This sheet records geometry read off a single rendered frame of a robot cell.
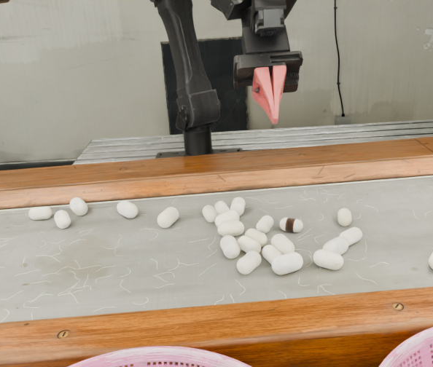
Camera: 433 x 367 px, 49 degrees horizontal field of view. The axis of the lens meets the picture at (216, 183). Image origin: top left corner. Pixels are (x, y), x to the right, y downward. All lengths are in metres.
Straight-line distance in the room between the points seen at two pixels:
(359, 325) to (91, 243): 0.36
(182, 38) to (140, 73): 1.67
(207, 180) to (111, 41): 1.99
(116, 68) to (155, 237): 2.11
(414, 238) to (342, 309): 0.20
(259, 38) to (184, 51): 0.30
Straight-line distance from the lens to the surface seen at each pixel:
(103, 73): 2.72
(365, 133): 1.23
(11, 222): 0.76
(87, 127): 2.82
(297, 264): 0.54
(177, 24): 1.02
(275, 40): 0.74
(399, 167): 0.80
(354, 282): 0.54
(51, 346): 0.46
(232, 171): 0.75
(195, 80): 1.00
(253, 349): 0.43
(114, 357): 0.42
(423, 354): 0.45
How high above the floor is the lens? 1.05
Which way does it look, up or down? 24 degrees down
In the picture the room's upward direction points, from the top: 4 degrees counter-clockwise
